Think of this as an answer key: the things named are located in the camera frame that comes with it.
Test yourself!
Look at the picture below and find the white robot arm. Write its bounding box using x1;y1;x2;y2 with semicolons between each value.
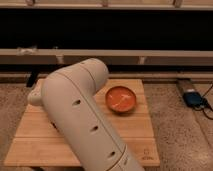
28;58;145;171

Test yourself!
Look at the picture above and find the orange bowl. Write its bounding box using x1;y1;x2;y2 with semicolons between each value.
105;86;137;113

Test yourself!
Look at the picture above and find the blue power box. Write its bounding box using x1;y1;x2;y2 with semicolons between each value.
183;89;204;107

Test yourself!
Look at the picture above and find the wooden table board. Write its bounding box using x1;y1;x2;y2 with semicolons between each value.
4;79;160;167

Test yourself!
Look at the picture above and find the black cable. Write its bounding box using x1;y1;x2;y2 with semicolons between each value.
198;83;213;120

